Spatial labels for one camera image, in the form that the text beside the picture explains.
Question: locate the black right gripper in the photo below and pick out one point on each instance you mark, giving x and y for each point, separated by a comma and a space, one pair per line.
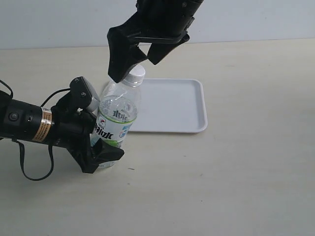
163, 23

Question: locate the white rectangular plastic tray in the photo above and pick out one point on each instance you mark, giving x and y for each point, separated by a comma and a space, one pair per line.
170, 105

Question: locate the white bottle cap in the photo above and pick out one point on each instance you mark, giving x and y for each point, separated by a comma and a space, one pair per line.
136, 75

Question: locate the clear plastic water bottle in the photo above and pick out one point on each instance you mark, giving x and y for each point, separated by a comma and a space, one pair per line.
117, 111

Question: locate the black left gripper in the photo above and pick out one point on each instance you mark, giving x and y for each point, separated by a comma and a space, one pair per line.
73, 127

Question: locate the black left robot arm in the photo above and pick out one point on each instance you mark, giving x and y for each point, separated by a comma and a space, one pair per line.
21, 121

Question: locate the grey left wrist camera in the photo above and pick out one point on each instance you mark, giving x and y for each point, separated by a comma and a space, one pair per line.
83, 95

